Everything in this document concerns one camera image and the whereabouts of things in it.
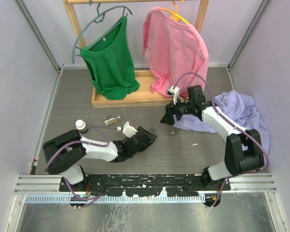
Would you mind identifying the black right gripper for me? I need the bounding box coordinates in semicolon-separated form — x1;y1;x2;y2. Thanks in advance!
160;95;194;126

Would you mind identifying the white capped pill bottle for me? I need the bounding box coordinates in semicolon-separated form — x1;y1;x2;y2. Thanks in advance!
75;119;89;134

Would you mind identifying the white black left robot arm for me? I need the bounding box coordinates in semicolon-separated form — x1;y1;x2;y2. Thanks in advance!
43;122;157;191

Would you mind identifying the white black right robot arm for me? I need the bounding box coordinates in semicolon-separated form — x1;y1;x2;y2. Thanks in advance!
160;85;269;190

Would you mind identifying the wooden clothes rack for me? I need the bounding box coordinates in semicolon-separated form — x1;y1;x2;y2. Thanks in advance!
73;0;209;108

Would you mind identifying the clear bottle of yellow capsules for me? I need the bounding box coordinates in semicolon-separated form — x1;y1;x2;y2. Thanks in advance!
104;116;121;126

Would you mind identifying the pink t-shirt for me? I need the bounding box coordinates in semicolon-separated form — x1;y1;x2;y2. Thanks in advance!
142;7;209;98

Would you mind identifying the lavender crumpled cloth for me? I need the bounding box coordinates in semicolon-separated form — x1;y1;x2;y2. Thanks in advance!
174;90;270;152

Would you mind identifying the green t-shirt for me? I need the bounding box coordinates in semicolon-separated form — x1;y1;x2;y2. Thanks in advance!
80;16;140;100

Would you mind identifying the yellow clothes hanger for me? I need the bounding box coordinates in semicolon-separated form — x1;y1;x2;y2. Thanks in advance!
159;0;190;25

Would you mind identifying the grey-blue clothes hanger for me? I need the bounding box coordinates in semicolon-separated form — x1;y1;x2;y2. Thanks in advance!
63;0;134;65

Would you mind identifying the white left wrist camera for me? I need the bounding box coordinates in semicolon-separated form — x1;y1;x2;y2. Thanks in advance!
122;121;138;138

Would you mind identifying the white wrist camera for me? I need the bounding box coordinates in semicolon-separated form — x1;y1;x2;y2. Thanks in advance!
122;121;138;138
167;86;180;105

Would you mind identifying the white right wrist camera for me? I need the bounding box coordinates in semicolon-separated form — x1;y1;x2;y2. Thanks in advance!
167;86;180;105

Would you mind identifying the white slotted cable duct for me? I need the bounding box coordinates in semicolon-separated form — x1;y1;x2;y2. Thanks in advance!
24;193;205;204

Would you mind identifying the aluminium frame rail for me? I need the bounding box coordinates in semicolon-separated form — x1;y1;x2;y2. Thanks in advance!
14;173;277;194

